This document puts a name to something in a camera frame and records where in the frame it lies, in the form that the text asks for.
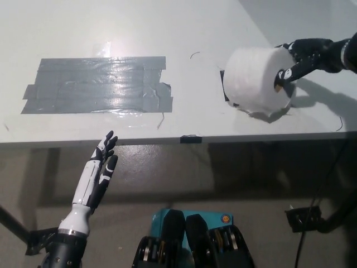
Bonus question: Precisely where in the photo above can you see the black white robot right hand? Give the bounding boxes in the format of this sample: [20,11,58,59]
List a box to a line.
[274,39,346,87]

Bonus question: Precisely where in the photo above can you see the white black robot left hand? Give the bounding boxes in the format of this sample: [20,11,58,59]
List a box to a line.
[57,130,119,234]

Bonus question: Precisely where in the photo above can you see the white toilet paper roll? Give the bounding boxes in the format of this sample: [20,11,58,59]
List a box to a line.
[224,47,297,121]

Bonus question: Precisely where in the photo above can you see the black teal robot torso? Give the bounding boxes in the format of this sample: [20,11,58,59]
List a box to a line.
[133,208,255,268]

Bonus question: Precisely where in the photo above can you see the clear tape strip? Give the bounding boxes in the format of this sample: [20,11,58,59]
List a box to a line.
[4,110,168,132]

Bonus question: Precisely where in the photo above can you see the small black tape piece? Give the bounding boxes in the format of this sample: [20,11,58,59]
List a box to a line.
[180,134,202,145]

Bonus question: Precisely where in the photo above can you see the grey duct tape patch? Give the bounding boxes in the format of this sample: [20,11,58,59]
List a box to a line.
[21,56,174,114]

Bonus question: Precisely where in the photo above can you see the black cable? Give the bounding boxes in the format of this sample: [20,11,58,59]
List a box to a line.
[296,138,351,268]

